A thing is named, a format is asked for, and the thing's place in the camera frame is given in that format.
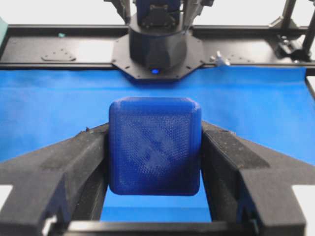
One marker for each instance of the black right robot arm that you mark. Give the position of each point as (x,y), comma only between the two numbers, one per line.
(157,18)

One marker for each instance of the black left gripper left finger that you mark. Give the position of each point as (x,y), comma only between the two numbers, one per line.
(66,179)

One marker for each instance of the blue cube block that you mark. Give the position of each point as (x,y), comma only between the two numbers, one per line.
(154,145)

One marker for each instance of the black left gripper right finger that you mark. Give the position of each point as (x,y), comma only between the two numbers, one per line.
(245,179)

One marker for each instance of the black aluminium frame rail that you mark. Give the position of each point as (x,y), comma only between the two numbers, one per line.
(75,47)

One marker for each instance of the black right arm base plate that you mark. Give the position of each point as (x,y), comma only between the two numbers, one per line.
(157,59)

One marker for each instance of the blue table cloth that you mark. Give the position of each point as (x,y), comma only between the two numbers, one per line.
(270,106)

